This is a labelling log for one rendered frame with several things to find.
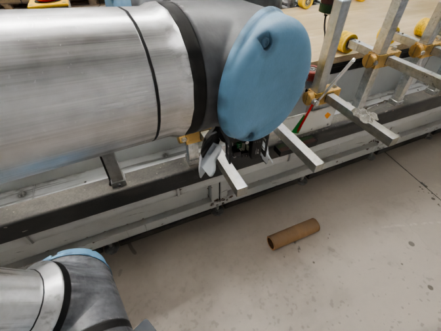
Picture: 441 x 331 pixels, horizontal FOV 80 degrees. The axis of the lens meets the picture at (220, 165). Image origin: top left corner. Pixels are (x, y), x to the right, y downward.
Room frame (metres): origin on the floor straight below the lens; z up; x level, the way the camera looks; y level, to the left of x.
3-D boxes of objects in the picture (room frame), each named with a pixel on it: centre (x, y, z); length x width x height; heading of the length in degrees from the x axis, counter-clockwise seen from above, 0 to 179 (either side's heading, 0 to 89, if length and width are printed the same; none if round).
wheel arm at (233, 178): (0.64, 0.03, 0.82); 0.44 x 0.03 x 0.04; 24
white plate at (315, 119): (0.86, -0.34, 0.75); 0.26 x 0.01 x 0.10; 114
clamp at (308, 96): (0.91, -0.38, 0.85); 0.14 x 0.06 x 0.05; 114
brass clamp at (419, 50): (1.11, -0.84, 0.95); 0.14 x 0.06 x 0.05; 114
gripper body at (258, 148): (0.39, -0.04, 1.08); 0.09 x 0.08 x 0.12; 17
